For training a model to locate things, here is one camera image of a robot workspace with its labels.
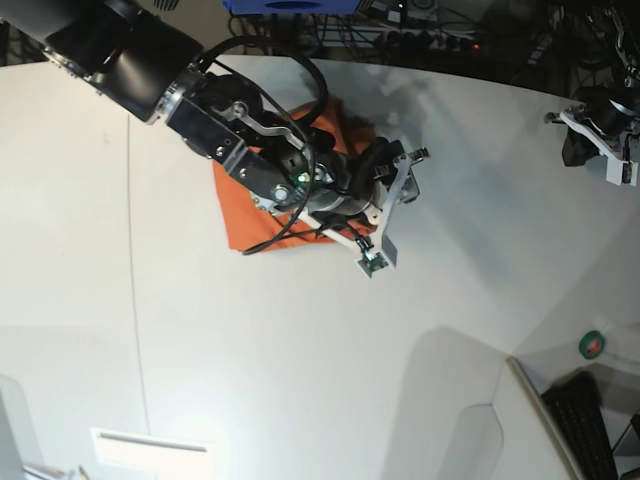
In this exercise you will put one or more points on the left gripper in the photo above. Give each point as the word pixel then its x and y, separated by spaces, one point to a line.
pixel 609 110

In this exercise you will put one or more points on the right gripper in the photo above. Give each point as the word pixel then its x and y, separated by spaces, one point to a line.
pixel 339 178

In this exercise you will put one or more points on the orange t-shirt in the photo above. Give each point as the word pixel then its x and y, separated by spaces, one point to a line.
pixel 246 225

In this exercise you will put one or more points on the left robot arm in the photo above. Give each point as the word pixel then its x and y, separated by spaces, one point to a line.
pixel 600 35

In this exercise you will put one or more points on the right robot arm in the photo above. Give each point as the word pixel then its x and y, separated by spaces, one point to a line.
pixel 283 177

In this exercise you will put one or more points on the green tape roll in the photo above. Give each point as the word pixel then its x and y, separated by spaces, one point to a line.
pixel 592 345

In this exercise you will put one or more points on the blue box with oval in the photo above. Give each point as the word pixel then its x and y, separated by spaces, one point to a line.
pixel 252 7

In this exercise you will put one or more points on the black keyboard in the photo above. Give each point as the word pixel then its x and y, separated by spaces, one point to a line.
pixel 575 407

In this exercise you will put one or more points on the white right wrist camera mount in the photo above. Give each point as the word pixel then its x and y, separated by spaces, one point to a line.
pixel 394 183

